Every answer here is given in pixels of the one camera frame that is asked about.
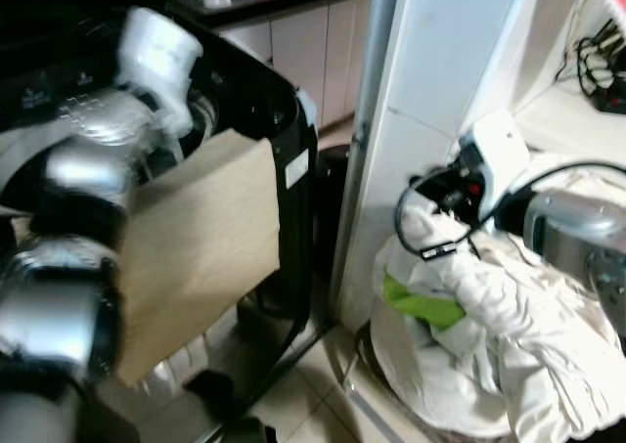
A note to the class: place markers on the beige cloth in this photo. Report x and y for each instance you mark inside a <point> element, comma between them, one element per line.
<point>196,247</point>

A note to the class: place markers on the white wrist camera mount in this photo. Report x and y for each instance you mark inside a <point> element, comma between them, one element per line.
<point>156,57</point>
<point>501,150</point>

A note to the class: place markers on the green cloth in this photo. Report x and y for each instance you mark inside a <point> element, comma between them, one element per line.
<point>421,306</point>

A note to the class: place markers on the white shelf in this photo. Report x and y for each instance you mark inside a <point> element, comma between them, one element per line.
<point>577,120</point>

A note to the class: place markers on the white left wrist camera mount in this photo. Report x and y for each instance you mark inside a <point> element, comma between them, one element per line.
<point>156,57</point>

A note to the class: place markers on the white round laundry basket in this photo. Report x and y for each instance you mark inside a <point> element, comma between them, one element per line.
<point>421,394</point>

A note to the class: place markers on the grey metal door frame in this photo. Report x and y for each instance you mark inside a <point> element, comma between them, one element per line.
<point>377,71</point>

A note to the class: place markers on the black round bin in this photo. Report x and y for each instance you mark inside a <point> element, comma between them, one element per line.
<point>333,199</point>

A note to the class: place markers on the white garment pile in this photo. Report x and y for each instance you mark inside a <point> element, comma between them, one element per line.
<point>509,306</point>

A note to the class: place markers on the beige kitchen cabinet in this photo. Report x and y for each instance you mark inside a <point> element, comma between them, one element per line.
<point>303,52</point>

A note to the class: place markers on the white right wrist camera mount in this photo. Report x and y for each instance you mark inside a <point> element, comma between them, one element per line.
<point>501,150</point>

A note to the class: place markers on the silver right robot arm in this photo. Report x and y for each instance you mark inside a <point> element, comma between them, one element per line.
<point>567,230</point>

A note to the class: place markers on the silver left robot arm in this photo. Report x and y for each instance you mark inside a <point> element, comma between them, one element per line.
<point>78,169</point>

